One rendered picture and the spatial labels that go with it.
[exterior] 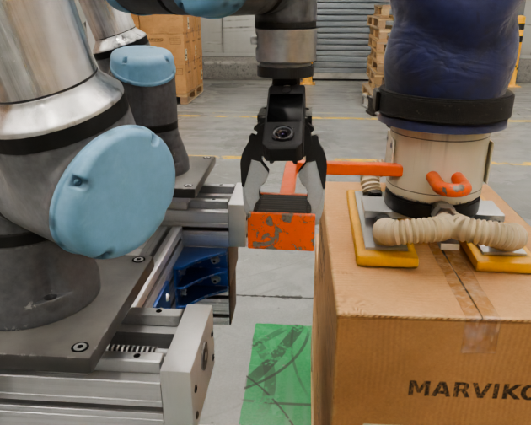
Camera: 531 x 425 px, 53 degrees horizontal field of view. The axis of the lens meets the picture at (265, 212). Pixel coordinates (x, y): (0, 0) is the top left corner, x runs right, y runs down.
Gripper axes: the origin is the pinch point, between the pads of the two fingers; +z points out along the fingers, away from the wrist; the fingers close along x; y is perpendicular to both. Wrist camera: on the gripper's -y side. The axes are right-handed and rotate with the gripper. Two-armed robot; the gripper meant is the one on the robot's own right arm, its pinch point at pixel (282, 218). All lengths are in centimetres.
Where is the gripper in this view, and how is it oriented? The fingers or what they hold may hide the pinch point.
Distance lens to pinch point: 72.7
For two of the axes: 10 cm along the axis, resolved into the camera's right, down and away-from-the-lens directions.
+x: -10.0, -0.3, 0.8
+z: 0.0, 9.3, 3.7
